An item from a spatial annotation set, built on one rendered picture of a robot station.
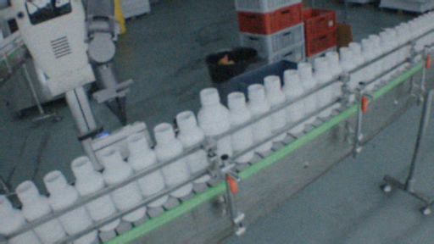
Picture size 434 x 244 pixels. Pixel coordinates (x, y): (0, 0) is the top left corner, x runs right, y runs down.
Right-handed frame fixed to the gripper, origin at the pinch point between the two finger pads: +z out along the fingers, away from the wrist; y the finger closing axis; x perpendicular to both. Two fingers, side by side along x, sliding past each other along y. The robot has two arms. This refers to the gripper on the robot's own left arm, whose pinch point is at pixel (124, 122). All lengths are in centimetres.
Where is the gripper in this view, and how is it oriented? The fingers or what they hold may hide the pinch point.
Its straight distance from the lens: 79.0
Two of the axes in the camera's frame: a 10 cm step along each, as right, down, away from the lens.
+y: 8.3, -3.7, 4.1
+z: 3.3, 9.3, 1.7
